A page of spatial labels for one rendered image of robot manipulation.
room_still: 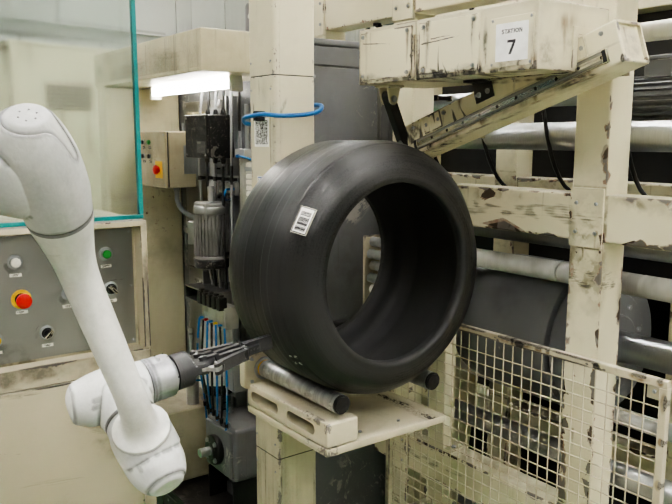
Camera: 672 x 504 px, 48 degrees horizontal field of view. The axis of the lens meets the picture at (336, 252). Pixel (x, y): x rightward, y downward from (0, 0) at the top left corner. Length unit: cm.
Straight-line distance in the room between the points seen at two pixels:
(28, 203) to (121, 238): 108
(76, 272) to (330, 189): 59
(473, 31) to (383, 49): 32
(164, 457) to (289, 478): 84
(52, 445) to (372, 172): 116
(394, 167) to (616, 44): 53
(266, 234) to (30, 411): 88
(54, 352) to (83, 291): 94
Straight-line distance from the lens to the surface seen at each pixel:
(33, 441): 220
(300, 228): 155
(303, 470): 220
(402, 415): 193
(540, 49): 167
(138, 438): 138
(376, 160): 165
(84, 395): 149
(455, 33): 182
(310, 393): 178
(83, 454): 225
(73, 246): 119
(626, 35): 175
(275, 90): 195
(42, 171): 109
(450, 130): 200
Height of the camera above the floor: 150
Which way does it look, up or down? 9 degrees down
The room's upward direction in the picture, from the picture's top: straight up
